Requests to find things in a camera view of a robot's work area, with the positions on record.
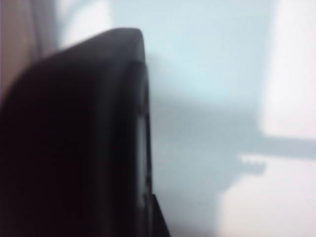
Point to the black smartphone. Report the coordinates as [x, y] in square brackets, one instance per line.
[74, 135]

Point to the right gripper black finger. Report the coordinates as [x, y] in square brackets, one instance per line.
[159, 222]

